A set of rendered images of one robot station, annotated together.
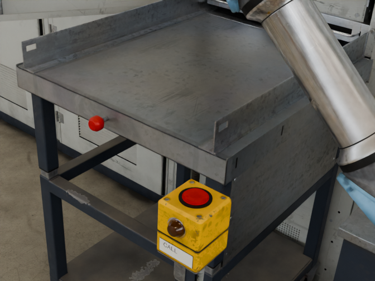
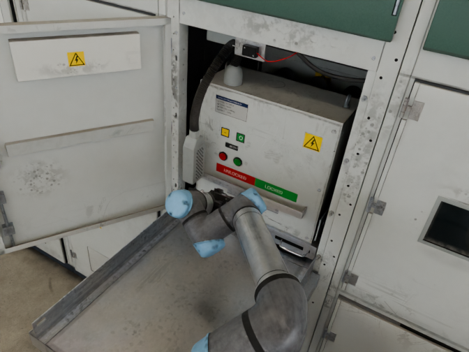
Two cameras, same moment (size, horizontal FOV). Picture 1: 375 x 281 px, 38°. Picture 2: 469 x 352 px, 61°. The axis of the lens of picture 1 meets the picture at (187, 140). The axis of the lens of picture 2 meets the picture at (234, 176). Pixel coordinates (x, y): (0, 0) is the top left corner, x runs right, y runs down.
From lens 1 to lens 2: 71 cm
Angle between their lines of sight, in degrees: 9
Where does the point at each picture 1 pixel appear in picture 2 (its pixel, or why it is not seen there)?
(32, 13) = (41, 239)
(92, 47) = (95, 289)
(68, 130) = (81, 264)
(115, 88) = not seen: outside the picture
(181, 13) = (168, 221)
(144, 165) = not seen: hidden behind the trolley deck
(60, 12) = (66, 233)
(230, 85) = not seen: hidden behind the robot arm
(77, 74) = (84, 339)
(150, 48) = (144, 282)
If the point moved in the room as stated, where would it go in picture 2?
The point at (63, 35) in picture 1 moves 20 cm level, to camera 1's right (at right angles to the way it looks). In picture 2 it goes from (70, 296) to (139, 293)
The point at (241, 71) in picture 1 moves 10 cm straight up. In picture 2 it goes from (220, 310) to (222, 289)
